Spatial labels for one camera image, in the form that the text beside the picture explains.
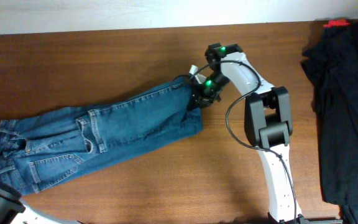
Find blue denim jeans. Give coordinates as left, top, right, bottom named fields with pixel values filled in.
left=0, top=79, right=203, bottom=195

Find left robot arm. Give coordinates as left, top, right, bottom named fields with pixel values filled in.
left=0, top=182, right=80, bottom=224

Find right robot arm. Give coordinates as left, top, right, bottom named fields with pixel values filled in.
left=188, top=43, right=304, bottom=223

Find black garment pile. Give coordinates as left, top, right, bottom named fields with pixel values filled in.
left=301, top=21, right=358, bottom=223

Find red cloth piece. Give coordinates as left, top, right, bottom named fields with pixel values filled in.
left=323, top=19, right=351, bottom=29

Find right black cable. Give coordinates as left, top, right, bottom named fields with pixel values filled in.
left=170, top=60, right=298, bottom=224

